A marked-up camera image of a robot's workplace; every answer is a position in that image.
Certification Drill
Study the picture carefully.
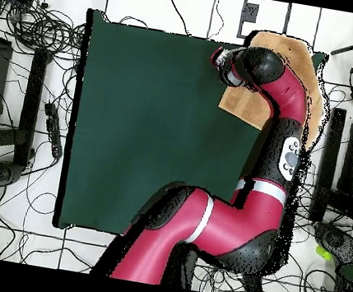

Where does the tan terry towel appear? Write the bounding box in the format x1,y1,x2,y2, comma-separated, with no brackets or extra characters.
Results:
213,25,337,151

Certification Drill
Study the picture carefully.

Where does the dark green table cloth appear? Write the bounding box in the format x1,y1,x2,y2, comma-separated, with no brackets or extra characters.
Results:
50,7,329,268

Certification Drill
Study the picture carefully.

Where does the black power strip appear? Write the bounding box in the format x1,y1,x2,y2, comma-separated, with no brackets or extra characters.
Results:
35,101,72,160

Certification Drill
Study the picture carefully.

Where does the yellow-green ball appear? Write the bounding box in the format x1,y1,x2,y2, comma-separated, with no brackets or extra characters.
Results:
313,244,336,262

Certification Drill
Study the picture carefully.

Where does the black power box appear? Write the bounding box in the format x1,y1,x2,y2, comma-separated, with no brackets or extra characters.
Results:
238,270,267,292

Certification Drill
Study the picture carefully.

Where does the grey square frame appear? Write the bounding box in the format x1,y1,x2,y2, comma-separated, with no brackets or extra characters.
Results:
236,0,293,47

